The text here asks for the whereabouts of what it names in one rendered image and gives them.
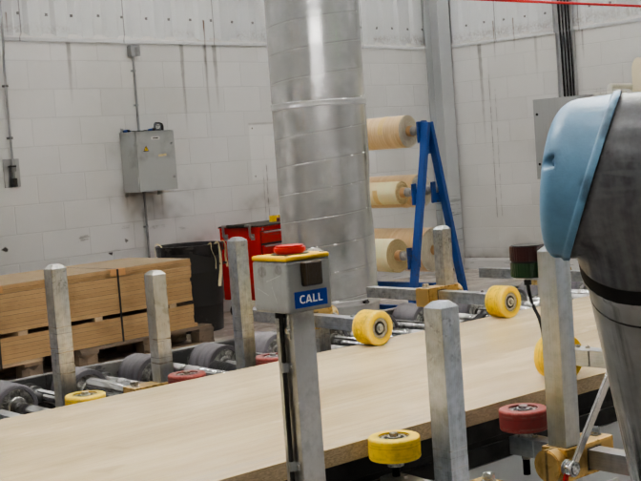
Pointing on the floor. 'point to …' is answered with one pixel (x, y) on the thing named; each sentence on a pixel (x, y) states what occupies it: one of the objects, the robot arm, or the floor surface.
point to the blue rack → (425, 134)
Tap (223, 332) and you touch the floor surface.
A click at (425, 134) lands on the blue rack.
